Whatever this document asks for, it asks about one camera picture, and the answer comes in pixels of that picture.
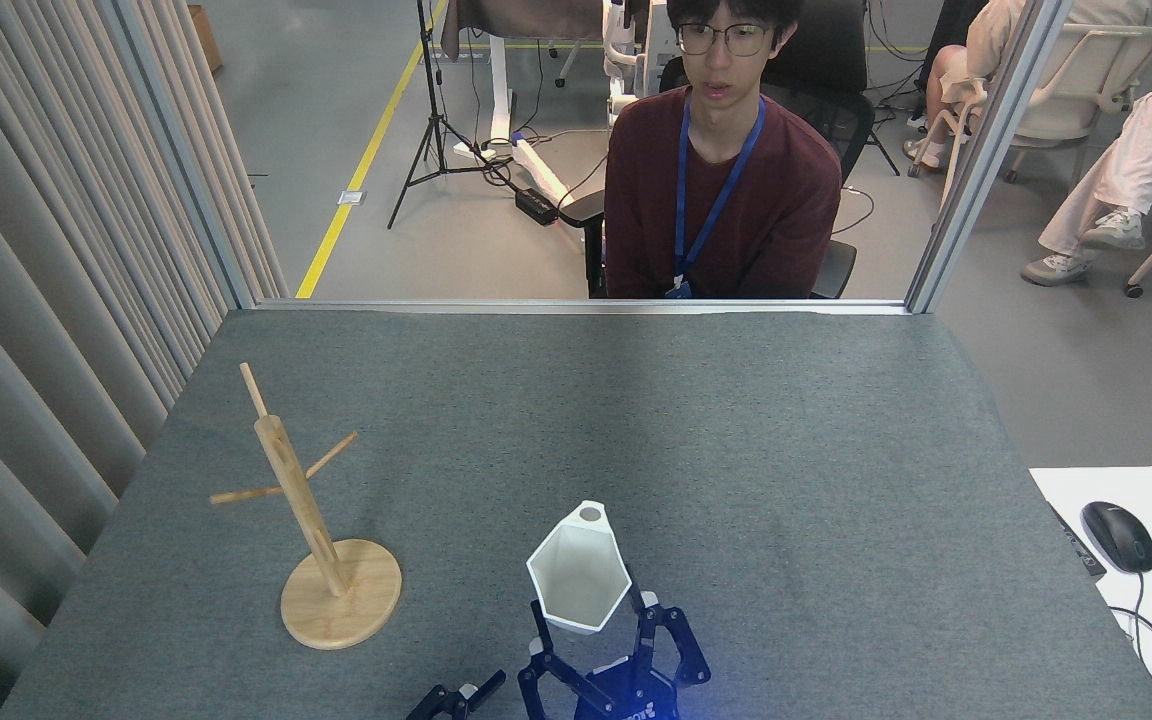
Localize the white hexagonal cup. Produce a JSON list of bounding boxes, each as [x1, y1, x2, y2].
[[525, 500, 633, 637]]

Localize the black office chair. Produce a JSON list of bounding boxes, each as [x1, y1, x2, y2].
[[558, 0, 877, 300]]

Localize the cardboard box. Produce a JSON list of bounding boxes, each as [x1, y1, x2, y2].
[[188, 5, 223, 74]]

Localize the dark brown desk top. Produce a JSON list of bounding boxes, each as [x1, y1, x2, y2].
[[440, 0, 605, 61]]

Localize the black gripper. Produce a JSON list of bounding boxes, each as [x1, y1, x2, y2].
[[405, 575, 714, 720]]

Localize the black tripod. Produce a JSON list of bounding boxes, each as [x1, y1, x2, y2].
[[387, 0, 519, 231]]

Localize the white armchair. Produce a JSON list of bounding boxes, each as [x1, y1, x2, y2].
[[939, 22, 1152, 191]]

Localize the grey felt table mat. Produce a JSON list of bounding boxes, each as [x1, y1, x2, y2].
[[0, 308, 1152, 720]]

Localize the black computer mouse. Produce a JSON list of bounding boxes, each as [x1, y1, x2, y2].
[[1081, 501, 1152, 574]]

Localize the black-rimmed glasses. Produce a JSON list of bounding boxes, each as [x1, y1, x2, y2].
[[676, 22, 773, 59]]

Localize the seated person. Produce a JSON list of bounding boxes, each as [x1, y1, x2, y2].
[[603, 0, 843, 300]]

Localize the silver frame rail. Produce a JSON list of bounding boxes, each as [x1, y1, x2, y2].
[[254, 298, 912, 317]]

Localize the white stand on wheels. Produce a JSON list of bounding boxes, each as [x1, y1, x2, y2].
[[603, 0, 682, 129]]

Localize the black power strip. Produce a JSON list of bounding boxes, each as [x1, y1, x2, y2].
[[515, 187, 560, 227]]

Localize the beige pleated curtain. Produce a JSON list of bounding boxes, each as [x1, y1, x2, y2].
[[0, 0, 289, 720]]

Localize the white desk leg frame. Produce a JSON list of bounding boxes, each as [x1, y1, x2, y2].
[[453, 36, 577, 207]]

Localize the person in beige top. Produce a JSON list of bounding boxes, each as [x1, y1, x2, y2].
[[902, 0, 1152, 167]]

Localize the wooden cup rack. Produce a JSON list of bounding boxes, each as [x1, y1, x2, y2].
[[209, 362, 404, 652]]

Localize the silver frame post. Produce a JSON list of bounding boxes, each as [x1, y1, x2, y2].
[[101, 0, 258, 310], [904, 0, 1077, 315]]

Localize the person in white trousers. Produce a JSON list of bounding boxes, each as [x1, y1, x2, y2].
[[1021, 45, 1152, 288]]

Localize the blue lanyard with badge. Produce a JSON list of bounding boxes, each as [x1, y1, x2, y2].
[[664, 92, 767, 300]]

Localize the black flat device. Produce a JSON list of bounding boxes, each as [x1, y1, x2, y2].
[[1049, 503, 1107, 579]]

